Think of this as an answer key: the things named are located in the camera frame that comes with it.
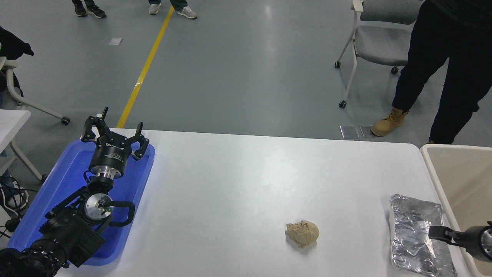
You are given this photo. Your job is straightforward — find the crumpled tan paper ball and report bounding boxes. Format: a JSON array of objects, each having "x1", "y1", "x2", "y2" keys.
[{"x1": 286, "y1": 220, "x2": 320, "y2": 249}]

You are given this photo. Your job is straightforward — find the small white side table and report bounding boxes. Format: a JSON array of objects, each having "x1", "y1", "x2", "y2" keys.
[{"x1": 0, "y1": 110, "x2": 48, "y2": 183}]

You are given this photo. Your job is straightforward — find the person with tan boots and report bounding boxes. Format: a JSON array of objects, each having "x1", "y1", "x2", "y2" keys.
[{"x1": 371, "y1": 0, "x2": 492, "y2": 145}]

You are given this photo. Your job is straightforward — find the person with grey shoes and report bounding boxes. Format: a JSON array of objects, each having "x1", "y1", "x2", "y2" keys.
[{"x1": 148, "y1": 0, "x2": 198, "y2": 20}]

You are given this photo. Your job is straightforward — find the white-framed wheeled chair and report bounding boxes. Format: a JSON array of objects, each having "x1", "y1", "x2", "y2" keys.
[{"x1": 0, "y1": 57, "x2": 70, "y2": 125}]

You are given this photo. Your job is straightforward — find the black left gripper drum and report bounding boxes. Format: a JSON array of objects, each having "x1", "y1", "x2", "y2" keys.
[{"x1": 89, "y1": 135, "x2": 131, "y2": 173}]

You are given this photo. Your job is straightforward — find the person with black shoes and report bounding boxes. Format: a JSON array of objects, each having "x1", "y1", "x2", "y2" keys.
[{"x1": 71, "y1": 0, "x2": 106, "y2": 18}]

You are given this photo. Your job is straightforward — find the black floor cables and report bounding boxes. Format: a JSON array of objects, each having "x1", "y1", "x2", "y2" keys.
[{"x1": 0, "y1": 176, "x2": 29, "y2": 233}]

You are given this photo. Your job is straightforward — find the blue plastic tray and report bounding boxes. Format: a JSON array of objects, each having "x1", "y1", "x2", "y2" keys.
[{"x1": 7, "y1": 138, "x2": 156, "y2": 267}]

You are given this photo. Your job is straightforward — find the silver foil plate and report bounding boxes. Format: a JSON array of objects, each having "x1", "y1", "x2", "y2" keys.
[{"x1": 389, "y1": 194, "x2": 458, "y2": 277}]

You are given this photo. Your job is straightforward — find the grey wheeled chair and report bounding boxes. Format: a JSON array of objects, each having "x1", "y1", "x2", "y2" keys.
[{"x1": 334, "y1": 0, "x2": 423, "y2": 109}]

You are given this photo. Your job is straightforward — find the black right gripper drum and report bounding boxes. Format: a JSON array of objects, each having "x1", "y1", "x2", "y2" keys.
[{"x1": 462, "y1": 225, "x2": 487, "y2": 262}]

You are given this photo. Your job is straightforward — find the large pale bin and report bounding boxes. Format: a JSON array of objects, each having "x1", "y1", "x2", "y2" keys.
[{"x1": 420, "y1": 144, "x2": 492, "y2": 277}]

